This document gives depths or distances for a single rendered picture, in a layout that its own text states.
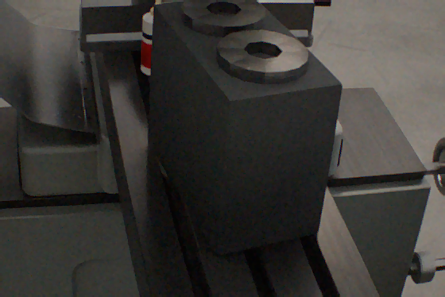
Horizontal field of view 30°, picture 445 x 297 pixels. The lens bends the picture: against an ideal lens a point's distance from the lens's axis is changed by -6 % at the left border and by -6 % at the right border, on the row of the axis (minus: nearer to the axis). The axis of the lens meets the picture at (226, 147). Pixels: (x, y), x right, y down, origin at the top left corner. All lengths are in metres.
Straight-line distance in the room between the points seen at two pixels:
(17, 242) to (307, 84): 0.65
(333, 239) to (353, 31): 2.63
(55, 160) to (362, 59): 2.20
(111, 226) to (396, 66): 2.14
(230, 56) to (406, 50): 2.66
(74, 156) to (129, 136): 0.20
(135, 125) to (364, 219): 0.49
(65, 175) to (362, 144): 0.51
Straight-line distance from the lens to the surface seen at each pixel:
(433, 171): 1.63
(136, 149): 1.06
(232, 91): 0.81
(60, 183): 1.29
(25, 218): 1.32
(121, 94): 1.17
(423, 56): 3.46
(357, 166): 1.42
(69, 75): 1.35
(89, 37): 1.27
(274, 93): 0.82
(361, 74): 3.22
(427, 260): 1.57
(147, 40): 1.18
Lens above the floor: 1.51
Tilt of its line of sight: 34 degrees down
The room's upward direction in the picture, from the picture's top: 5 degrees clockwise
